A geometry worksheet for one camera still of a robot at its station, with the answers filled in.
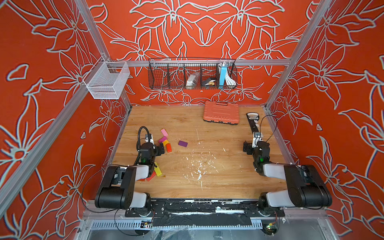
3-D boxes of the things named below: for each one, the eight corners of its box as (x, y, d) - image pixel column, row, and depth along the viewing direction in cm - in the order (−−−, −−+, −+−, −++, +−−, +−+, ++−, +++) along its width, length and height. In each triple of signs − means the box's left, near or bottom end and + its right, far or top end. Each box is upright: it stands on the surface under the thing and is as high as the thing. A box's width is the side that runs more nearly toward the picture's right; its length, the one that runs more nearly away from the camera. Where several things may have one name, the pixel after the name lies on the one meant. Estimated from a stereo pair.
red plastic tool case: (201, 121, 111) (201, 117, 108) (204, 104, 123) (205, 99, 120) (237, 126, 108) (239, 122, 104) (237, 108, 120) (239, 104, 116)
